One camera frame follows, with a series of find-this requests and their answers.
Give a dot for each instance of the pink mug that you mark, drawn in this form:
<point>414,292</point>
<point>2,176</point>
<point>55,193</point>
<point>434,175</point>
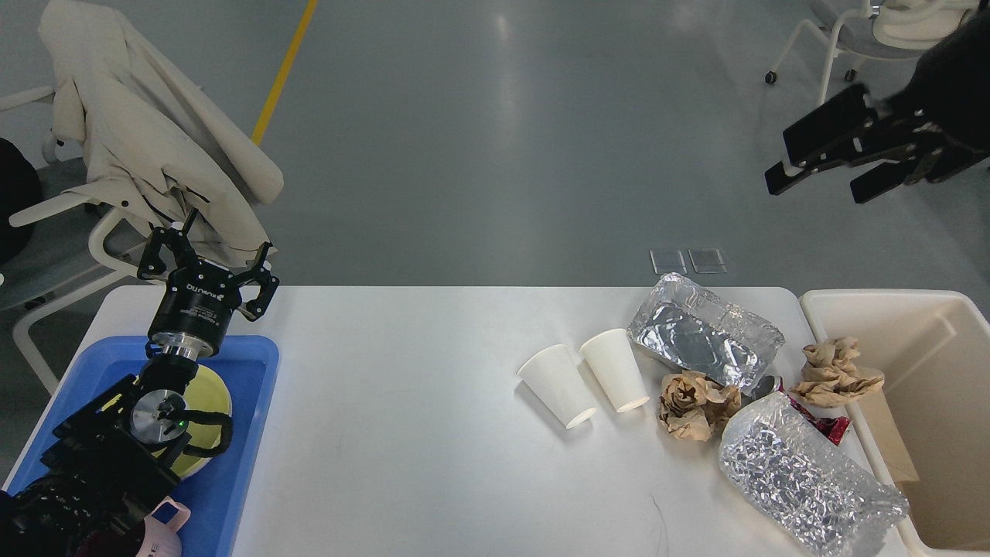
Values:
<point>150,537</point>

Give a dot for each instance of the yellow plastic plate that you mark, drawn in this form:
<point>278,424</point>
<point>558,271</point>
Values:
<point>207,392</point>

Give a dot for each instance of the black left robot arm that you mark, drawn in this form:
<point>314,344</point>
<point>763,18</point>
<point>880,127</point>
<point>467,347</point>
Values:
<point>112,460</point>

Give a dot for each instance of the beige coat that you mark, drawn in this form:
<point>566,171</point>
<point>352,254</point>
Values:
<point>155,145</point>

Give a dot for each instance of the crumpled brown paper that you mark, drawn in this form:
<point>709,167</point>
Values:
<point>694,407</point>
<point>830,377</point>

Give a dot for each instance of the brown paper bag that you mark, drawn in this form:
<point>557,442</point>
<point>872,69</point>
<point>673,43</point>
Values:
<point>889,441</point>

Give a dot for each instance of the pale green plate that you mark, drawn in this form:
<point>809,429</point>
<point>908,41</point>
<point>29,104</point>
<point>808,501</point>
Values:
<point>186,466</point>

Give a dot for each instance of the white paper cup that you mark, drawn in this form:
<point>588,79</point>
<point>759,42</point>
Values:
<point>611,359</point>
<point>553,376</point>

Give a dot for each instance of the white waste bin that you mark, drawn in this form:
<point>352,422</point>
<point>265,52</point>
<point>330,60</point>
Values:
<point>933,348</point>

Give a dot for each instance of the foil bag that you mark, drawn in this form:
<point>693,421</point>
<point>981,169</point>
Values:
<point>692,328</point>
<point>788,470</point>

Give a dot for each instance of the blue plastic tray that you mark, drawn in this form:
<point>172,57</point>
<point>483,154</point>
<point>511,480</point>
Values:
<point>215,494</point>

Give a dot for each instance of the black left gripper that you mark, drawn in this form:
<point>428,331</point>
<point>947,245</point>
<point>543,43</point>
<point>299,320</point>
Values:
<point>195,309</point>

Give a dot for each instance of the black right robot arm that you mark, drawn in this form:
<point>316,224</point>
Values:
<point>932,129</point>

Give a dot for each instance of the person in dark clothes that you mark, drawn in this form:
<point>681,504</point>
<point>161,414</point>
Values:
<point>20,189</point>

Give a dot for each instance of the white office chair left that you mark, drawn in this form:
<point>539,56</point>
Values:
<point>77,247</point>

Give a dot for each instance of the red snack wrapper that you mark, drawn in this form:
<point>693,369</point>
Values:
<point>833,428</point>

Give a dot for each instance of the white chair background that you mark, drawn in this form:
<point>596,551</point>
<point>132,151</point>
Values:
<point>876,30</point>

